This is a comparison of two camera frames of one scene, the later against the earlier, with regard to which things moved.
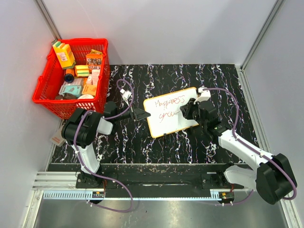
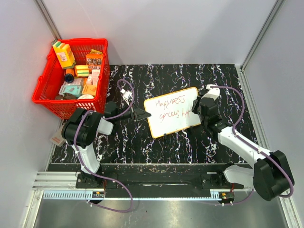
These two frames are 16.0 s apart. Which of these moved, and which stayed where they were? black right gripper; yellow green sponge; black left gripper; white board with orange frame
Moved: black right gripper
Stayed: white board with orange frame; black left gripper; yellow green sponge
